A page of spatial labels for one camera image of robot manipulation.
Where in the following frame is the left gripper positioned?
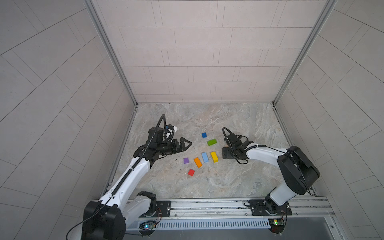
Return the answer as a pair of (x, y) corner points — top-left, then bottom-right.
(155, 138), (192, 156)

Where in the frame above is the orange wood block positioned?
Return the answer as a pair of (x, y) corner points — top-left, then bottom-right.
(194, 158), (203, 168)

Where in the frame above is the light blue wood block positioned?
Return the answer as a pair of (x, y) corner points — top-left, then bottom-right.
(202, 152), (209, 163)

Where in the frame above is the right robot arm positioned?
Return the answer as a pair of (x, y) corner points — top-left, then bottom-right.
(223, 128), (321, 216)

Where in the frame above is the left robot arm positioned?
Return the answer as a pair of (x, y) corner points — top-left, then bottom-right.
(81, 125), (192, 240)

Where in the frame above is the green wood block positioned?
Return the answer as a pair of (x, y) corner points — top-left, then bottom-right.
(207, 139), (217, 146)

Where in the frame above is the yellow wood block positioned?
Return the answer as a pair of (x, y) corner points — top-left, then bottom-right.
(211, 152), (219, 163)

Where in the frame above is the red wood cube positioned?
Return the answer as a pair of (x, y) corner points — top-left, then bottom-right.
(188, 169), (195, 176)

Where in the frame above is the vent grille strip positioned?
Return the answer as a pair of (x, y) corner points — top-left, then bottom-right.
(156, 219), (271, 231)

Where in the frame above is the left controller board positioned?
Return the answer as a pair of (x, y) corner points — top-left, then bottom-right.
(139, 221), (157, 231)

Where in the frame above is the controller board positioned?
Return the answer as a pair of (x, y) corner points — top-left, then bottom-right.
(268, 219), (286, 234)
(139, 221), (157, 231)

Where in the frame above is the right controller board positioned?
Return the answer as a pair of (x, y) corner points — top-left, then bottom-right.
(268, 219), (286, 234)

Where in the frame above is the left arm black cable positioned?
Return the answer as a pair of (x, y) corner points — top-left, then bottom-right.
(65, 113), (167, 240)

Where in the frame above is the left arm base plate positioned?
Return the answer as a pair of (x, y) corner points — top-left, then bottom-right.
(140, 201), (171, 218)

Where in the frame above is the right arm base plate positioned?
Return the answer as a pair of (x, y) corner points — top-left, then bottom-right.
(245, 199), (292, 216)

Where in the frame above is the aluminium mounting rail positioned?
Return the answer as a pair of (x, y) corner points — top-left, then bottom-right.
(157, 196), (336, 220)

